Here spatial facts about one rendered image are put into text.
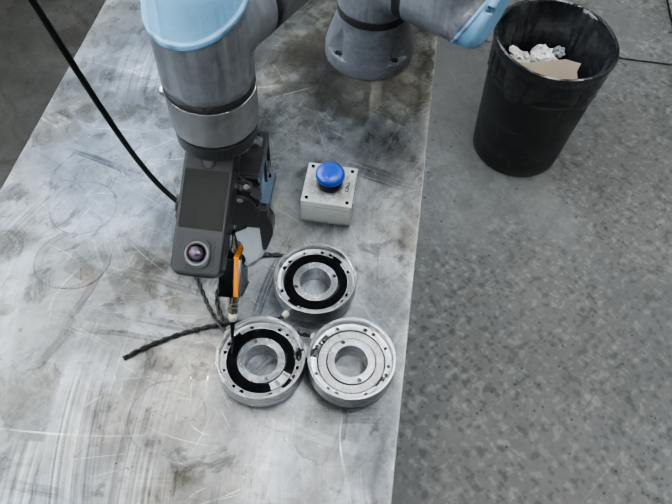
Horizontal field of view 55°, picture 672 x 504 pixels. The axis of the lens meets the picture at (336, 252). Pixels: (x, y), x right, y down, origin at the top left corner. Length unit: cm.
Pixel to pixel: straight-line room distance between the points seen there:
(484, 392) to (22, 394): 116
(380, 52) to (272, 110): 20
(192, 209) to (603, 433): 137
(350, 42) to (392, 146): 19
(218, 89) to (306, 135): 52
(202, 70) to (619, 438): 148
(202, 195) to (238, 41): 15
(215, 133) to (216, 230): 9
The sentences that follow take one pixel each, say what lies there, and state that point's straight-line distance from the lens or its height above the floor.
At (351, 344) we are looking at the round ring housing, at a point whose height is 83.
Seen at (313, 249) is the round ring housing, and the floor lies 83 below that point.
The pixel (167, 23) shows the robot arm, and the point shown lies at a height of 126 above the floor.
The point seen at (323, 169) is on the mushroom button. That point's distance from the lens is 87.
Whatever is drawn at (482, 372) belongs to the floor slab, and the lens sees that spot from 172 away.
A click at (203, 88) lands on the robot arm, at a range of 50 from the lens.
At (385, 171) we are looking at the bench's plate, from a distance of 97.
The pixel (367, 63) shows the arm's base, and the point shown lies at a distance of 109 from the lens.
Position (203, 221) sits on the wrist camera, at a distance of 58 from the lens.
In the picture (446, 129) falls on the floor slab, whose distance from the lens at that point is 218.
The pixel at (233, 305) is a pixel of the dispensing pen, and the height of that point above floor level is 89.
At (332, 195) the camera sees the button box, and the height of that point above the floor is 85.
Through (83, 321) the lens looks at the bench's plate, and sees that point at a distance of 88.
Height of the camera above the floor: 154
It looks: 57 degrees down
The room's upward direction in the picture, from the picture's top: 4 degrees clockwise
